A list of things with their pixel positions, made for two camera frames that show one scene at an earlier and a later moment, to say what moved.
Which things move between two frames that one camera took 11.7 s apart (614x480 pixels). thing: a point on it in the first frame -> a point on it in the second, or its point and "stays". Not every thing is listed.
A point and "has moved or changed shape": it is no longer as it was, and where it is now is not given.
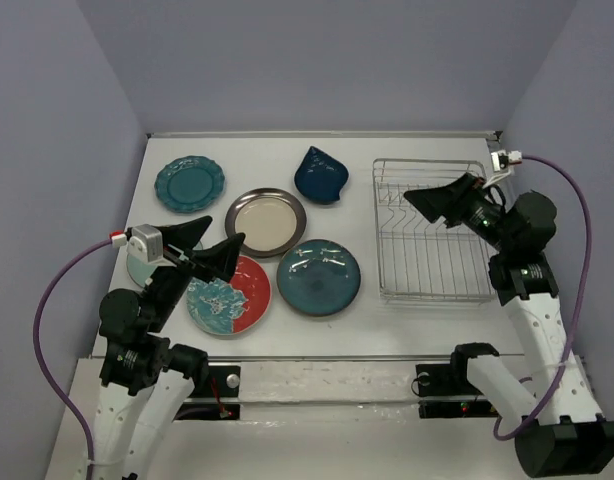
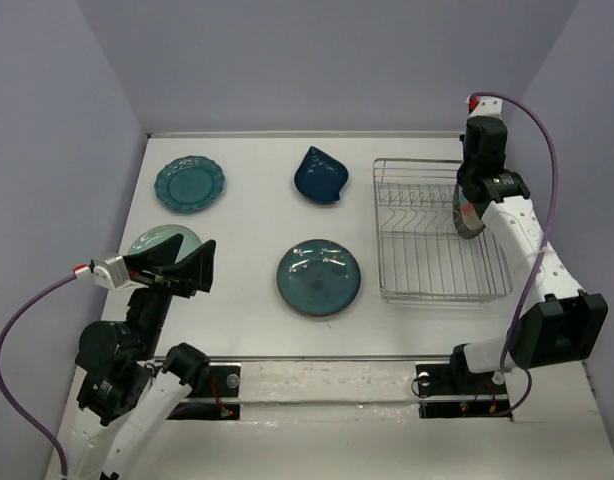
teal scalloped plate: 189,184 stays
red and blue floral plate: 230,308 has moved or changed shape
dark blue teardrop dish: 321,177 stays
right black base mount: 443,392 stays
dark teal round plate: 318,278 stays
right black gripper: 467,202 -> 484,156
